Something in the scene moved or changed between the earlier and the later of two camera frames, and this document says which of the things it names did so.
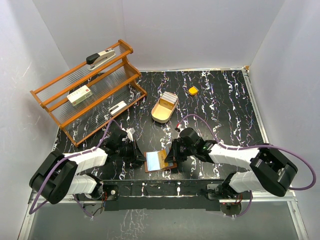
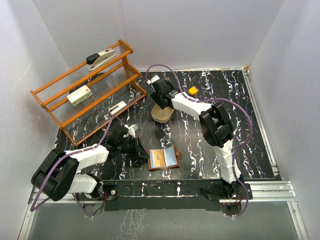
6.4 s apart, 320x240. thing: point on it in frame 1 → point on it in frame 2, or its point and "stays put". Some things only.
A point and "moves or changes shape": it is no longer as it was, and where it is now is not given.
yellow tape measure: [193, 91] stays put
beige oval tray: [163, 110] stays put
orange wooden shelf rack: [85, 98] stays put
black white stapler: [96, 59] stays put
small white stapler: [117, 107] stays put
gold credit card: [162, 155] moves or changes shape
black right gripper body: [181, 151] → [157, 98]
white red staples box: [79, 95] stays put
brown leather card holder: [152, 162] moves or changes shape
